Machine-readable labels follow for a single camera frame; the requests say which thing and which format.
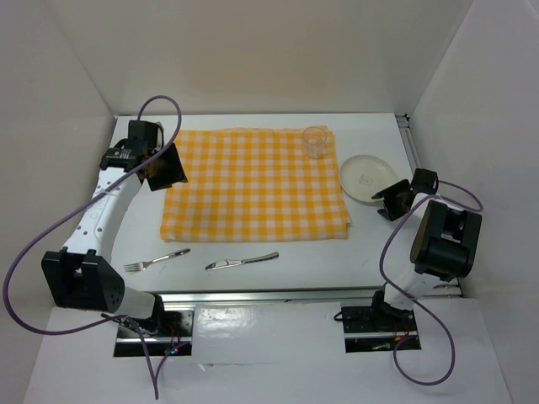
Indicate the yellow white checkered cloth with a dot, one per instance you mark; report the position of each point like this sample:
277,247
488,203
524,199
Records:
254,185

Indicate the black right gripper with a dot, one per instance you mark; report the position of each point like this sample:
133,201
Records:
390,211

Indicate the aluminium table edge rail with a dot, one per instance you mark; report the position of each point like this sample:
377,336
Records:
342,295

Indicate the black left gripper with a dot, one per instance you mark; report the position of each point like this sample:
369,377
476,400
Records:
174,173

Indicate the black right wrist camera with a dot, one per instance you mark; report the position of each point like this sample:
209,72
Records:
425,181

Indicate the aluminium side rail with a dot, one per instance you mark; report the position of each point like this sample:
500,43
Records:
405,130

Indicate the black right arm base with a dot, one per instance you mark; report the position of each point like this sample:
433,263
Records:
369,331

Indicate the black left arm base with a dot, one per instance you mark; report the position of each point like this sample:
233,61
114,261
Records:
172,336

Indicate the silver table knife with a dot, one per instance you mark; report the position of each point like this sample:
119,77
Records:
229,263

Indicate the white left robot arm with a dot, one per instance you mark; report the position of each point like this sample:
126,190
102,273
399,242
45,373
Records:
79,275

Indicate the silver fork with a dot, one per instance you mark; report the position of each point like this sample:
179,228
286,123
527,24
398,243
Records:
143,265

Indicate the white round plate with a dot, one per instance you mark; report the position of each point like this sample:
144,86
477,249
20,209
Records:
363,176

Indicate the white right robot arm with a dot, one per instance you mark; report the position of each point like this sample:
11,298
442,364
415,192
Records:
432,244

